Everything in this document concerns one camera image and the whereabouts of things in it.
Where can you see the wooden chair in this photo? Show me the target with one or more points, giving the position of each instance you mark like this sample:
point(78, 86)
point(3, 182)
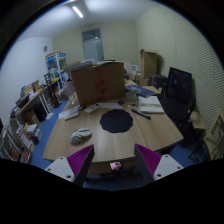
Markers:
point(214, 139)

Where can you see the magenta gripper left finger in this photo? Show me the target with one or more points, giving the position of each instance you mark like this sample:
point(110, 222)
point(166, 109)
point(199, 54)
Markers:
point(73, 168)

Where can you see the tall cardboard box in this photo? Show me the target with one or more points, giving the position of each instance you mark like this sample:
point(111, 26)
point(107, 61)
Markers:
point(148, 61)

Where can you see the ceiling light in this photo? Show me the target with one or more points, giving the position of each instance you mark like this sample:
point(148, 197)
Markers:
point(78, 12)

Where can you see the black pen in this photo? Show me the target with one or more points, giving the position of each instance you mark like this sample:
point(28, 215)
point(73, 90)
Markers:
point(141, 114)

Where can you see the small pink sticker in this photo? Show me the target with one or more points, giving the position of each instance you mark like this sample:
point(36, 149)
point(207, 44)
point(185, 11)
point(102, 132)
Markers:
point(115, 166)

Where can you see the wooden side shelf desk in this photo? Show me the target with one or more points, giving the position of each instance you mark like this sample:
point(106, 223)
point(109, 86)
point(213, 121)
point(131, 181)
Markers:
point(38, 107)

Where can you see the glass display cabinet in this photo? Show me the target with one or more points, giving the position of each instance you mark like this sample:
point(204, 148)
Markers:
point(56, 62)

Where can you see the large brown cardboard box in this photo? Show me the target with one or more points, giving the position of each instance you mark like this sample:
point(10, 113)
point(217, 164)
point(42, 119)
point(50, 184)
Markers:
point(99, 83)

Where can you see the white remote control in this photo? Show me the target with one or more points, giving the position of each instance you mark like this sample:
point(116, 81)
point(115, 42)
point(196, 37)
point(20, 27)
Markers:
point(92, 108)

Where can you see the white computer mouse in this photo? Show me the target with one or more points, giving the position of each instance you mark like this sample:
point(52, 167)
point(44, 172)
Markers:
point(80, 135)

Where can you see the black office chair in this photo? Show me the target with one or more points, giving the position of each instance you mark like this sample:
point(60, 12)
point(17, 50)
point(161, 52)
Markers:
point(177, 98)

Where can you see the blue book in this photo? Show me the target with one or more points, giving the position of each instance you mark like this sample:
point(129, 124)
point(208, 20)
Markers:
point(143, 92)

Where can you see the round dark mouse pad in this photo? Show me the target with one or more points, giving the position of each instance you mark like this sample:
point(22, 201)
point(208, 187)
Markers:
point(116, 121)

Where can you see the white notebook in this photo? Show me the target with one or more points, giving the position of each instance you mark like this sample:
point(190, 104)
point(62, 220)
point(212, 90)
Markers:
point(150, 105)

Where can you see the door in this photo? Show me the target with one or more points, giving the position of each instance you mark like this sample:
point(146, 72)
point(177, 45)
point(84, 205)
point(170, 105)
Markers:
point(92, 44)

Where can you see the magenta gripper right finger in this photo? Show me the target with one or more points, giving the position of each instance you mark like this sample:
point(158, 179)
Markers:
point(153, 165)

